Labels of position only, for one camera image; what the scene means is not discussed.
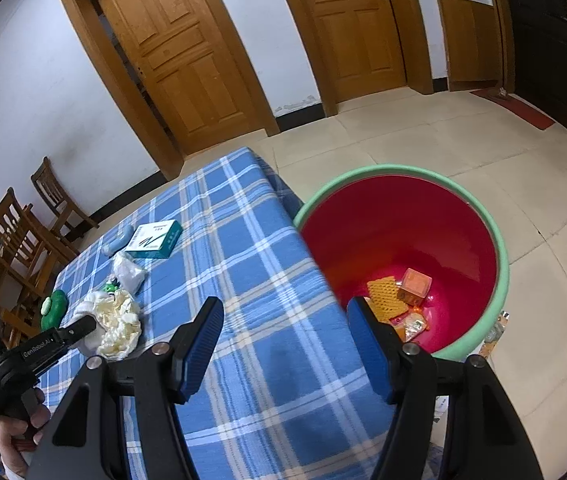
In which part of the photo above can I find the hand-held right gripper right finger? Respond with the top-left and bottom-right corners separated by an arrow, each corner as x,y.
346,296 -> 544,480

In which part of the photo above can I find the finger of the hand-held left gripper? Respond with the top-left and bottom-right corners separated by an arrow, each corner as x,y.
56,316 -> 98,350

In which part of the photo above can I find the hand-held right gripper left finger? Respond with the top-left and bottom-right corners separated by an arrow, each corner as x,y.
26,296 -> 225,480

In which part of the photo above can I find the white cloth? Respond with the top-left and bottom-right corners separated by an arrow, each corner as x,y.
70,291 -> 114,356

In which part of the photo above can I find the orange plastic bag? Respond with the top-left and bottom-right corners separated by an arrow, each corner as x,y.
392,310 -> 431,343

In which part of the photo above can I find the yellow foam fruit net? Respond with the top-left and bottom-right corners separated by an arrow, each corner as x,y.
367,276 -> 409,321

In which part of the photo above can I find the white tissue packet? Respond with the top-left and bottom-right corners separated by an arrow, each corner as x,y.
112,252 -> 148,295

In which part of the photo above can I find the orange cardboard box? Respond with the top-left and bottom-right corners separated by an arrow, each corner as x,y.
396,268 -> 433,307

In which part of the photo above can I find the light blue plastic toy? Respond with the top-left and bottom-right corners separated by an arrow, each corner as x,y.
102,226 -> 135,256

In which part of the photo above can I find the teal and white box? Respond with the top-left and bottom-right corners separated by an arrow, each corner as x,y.
124,220 -> 183,260

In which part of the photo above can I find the red bin with green rim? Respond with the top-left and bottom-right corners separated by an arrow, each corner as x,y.
293,164 -> 511,361

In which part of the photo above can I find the person's left hand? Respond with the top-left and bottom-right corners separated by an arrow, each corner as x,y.
0,389 -> 54,478

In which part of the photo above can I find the green clover-shaped container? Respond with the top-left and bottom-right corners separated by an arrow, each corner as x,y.
39,290 -> 69,331

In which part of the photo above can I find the blue plaid tablecloth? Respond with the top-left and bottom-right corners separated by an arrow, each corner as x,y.
46,147 -> 444,480

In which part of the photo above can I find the large wooden chair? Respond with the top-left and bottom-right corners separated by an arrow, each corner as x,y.
0,187 -> 81,281

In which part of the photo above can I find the small wooden chair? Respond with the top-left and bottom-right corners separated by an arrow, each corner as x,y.
30,156 -> 100,241

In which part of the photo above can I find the red doormat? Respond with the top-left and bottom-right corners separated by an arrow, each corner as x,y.
469,87 -> 557,131

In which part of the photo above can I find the wooden panel door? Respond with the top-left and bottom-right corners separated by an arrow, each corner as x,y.
59,0 -> 281,181

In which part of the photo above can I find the black metal door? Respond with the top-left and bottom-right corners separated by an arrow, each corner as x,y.
501,0 -> 567,141

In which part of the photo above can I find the low wooden wall panel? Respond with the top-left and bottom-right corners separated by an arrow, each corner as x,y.
436,0 -> 503,92

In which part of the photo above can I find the wooden door with handle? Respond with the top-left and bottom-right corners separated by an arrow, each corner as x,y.
268,0 -> 434,117

